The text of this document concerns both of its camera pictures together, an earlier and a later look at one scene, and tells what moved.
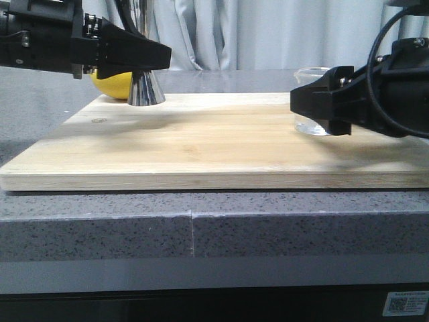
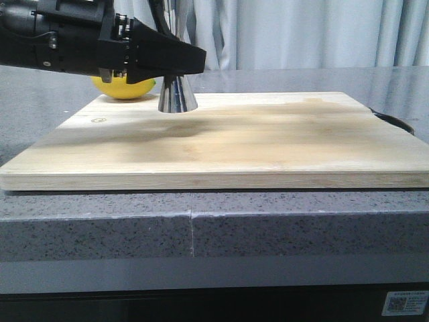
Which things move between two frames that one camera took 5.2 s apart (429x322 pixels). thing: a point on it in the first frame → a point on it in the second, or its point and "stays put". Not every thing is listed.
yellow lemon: x=119 y=86 stays put
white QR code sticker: x=399 y=303 stays put
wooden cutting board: x=220 y=141 stays put
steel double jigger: x=145 y=90 → x=176 y=96
